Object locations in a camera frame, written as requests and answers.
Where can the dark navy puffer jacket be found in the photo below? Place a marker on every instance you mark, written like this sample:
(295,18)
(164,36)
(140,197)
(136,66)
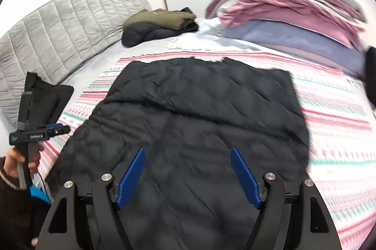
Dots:
(141,34)

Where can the blue folded blanket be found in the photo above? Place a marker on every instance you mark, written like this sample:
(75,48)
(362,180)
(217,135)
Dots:
(279,35)

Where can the black fleece garment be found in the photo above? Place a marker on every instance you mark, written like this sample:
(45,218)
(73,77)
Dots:
(371,73)

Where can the black cloth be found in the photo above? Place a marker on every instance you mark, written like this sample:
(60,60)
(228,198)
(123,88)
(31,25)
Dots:
(50,103)

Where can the pink and white duvet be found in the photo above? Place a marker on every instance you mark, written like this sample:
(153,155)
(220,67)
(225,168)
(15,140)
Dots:
(279,12)

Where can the black quilted jacket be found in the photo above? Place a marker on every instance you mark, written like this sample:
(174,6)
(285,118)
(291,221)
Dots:
(191,109)

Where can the person's left hand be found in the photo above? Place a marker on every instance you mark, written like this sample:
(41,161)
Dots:
(11,163)

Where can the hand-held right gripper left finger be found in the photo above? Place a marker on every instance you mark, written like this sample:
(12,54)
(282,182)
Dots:
(130,176)

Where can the striped patterned blanket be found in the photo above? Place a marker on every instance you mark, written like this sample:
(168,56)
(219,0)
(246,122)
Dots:
(337,135)

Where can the grey quilted headboard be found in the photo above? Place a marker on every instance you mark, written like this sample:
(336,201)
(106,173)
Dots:
(58,32)

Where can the mauve folded blanket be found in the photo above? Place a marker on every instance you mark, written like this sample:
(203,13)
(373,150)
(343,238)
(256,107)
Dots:
(308,55)

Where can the olive green folded jacket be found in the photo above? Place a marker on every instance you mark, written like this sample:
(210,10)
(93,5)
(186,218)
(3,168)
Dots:
(158,18)

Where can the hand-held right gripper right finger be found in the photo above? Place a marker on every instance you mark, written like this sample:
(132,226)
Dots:
(245,176)

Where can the bright blue cloth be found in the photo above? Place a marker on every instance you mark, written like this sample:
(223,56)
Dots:
(41,194)

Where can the person's left forearm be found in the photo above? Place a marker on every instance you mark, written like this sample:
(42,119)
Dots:
(11,209)

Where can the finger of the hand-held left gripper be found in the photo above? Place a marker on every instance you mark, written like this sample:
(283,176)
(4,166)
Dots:
(57,129)

